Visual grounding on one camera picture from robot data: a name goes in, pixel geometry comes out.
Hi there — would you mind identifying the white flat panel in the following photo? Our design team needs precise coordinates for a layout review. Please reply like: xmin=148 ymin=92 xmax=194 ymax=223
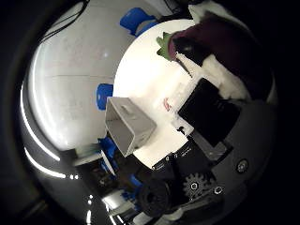
xmin=101 ymin=149 xmax=116 ymax=176

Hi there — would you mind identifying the black cable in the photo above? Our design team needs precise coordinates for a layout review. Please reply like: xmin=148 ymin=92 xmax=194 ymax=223
xmin=40 ymin=0 xmax=92 ymax=42

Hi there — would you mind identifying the grey rectangular container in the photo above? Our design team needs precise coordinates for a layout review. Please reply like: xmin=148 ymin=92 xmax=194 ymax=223
xmin=105 ymin=97 xmax=158 ymax=158

